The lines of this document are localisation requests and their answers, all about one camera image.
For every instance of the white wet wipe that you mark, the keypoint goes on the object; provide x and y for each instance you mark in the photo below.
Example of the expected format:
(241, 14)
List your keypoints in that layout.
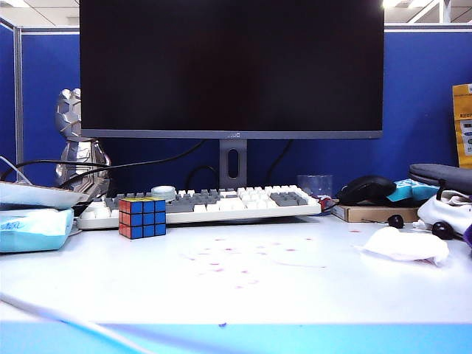
(402, 245)

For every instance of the dark red cherry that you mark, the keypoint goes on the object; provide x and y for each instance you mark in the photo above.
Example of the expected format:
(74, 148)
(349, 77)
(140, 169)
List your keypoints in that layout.
(395, 221)
(443, 230)

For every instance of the light blue wet wipes pack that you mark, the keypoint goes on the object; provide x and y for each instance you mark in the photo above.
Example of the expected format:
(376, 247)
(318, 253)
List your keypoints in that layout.
(33, 232)

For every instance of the white and grey keyboard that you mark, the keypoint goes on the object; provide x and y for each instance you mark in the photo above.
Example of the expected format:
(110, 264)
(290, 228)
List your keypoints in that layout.
(221, 206)

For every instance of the clear adhesive tape roll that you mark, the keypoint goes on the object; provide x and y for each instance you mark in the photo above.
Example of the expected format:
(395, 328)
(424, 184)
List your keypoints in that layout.
(162, 191)

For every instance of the clear glass cup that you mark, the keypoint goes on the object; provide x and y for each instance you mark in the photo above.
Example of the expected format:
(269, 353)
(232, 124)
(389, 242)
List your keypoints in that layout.
(313, 184)

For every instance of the Rubik's cube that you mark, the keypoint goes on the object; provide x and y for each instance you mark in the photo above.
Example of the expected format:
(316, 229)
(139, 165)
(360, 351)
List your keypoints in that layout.
(142, 219)

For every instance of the black computer monitor with stand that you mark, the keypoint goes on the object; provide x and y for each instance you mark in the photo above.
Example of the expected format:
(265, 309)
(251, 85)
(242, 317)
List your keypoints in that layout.
(221, 73)

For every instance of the black computer mouse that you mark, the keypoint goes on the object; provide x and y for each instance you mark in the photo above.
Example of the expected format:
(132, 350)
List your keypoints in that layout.
(365, 188)

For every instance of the flat brown cardboard box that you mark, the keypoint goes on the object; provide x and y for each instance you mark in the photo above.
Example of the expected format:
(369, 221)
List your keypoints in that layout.
(368, 214)

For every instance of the silver faceted figurine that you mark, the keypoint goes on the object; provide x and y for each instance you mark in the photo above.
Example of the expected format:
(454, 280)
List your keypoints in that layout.
(79, 155)

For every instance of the blue and white packet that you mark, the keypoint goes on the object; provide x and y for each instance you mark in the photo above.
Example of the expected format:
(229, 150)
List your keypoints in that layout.
(409, 188)

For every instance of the white cloth bag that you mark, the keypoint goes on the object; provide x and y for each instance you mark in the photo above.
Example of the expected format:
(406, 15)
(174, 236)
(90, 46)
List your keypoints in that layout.
(431, 210)

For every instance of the grey fabric pouch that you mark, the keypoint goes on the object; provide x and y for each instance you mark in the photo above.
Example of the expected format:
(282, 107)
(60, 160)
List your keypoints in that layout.
(442, 175)

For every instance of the yellow printed package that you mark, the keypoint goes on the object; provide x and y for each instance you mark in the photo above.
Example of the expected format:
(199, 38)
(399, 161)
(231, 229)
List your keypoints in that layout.
(464, 125)

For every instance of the purple object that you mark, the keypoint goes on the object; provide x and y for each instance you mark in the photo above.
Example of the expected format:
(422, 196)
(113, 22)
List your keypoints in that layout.
(469, 239)

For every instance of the aluminium partition post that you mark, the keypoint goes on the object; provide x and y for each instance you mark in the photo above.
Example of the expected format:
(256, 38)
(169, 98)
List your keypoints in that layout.
(18, 103)

